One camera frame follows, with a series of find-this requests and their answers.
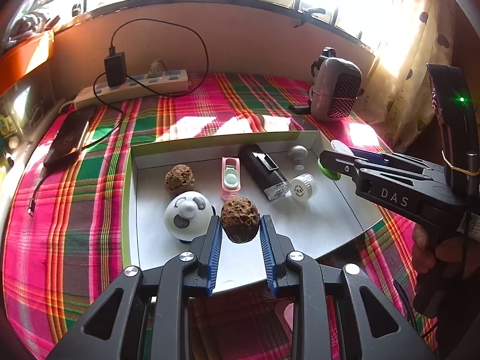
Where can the person's right hand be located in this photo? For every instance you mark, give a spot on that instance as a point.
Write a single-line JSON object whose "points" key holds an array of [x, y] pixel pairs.
{"points": [[426, 253]]}

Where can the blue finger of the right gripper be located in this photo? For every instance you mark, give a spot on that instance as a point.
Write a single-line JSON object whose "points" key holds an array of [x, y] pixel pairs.
{"points": [[334, 165], [374, 158]]}

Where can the round white green suction holder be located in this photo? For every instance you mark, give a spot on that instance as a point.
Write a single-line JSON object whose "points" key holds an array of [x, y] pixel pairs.
{"points": [[338, 146]]}

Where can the white panda-shaped gadget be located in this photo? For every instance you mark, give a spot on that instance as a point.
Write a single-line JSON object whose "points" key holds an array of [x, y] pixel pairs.
{"points": [[188, 216]]}

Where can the pink oblong case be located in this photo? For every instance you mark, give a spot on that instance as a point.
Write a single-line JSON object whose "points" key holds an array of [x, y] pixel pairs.
{"points": [[284, 311]]}

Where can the pink white clip device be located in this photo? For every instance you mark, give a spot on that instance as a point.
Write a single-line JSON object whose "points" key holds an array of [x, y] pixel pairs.
{"points": [[230, 178]]}

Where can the black charger adapter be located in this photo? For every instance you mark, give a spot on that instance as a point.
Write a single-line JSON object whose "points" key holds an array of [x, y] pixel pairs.
{"points": [[115, 68]]}

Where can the orange planter tray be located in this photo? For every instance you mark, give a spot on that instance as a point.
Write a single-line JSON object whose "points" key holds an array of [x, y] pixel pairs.
{"points": [[24, 58]]}

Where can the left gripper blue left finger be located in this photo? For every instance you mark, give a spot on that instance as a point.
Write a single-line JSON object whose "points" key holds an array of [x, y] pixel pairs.
{"points": [[213, 244]]}

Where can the cream patterned curtain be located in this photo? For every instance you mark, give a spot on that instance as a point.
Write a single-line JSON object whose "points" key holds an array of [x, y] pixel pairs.
{"points": [[396, 97]]}

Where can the grey mesh portable speaker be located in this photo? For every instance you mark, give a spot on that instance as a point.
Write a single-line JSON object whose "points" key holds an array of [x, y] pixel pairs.
{"points": [[336, 86]]}

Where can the green shallow cardboard box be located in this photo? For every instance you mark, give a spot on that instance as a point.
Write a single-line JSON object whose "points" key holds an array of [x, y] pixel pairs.
{"points": [[330, 219]]}

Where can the plaid pink green bedsheet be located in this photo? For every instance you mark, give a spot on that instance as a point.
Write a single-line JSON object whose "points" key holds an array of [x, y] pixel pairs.
{"points": [[55, 263]]}

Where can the white mushroom-shaped knob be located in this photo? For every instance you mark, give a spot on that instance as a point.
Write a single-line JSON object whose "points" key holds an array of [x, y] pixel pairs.
{"points": [[297, 154]]}

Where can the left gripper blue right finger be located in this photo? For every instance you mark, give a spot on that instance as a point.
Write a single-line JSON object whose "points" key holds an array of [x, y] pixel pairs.
{"points": [[268, 237]]}

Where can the brown wrinkled walnut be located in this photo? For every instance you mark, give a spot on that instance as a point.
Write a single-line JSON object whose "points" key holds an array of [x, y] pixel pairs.
{"points": [[240, 220]]}

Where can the beige power strip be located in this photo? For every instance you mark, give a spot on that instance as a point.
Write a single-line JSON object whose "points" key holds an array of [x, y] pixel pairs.
{"points": [[170, 82]]}

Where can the black smartphone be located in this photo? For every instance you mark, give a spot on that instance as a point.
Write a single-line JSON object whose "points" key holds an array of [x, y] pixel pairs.
{"points": [[68, 142]]}

